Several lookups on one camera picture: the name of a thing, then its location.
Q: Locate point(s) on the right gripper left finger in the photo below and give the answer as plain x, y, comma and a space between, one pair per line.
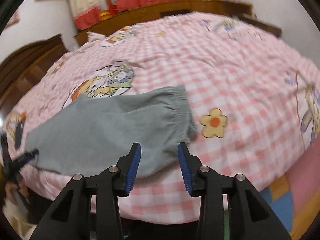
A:
69, 214

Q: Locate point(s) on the grey pants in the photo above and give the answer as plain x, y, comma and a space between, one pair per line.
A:
89, 135

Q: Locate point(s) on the long wooden low cabinet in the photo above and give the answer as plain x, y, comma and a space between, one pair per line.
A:
242, 11

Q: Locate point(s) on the dark wooden headboard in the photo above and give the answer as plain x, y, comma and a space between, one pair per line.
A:
25, 68

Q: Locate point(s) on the pink checkered bed sheet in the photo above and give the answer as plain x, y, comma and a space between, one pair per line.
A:
254, 101

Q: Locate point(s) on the yellow toy on cabinet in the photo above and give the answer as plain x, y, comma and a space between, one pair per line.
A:
105, 14

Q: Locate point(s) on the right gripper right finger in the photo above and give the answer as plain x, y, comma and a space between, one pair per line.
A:
250, 217

